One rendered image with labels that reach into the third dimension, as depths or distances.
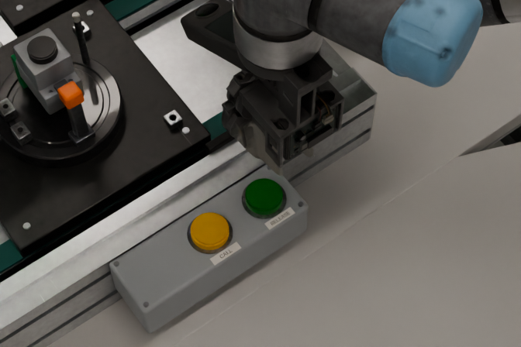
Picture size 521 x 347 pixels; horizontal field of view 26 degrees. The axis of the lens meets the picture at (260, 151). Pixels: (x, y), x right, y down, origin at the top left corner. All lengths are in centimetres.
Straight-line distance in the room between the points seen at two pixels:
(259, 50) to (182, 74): 44
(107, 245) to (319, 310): 25
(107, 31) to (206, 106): 14
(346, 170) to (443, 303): 20
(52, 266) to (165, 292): 12
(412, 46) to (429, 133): 57
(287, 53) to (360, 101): 38
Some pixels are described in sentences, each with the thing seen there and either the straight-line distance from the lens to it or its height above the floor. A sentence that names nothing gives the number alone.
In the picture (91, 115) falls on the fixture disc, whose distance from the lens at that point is 124.
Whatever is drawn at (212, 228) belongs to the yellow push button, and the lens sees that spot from 118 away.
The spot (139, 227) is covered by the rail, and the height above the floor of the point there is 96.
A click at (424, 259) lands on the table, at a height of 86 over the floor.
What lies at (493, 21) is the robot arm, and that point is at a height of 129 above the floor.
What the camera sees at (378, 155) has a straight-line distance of 136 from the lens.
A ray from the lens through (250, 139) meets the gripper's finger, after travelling 107.
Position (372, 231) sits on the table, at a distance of 131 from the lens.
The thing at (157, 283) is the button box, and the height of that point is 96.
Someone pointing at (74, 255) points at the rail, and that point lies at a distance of 119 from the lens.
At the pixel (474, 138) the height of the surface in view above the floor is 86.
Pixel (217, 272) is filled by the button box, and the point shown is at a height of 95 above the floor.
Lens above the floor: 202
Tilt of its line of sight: 59 degrees down
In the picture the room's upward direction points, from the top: straight up
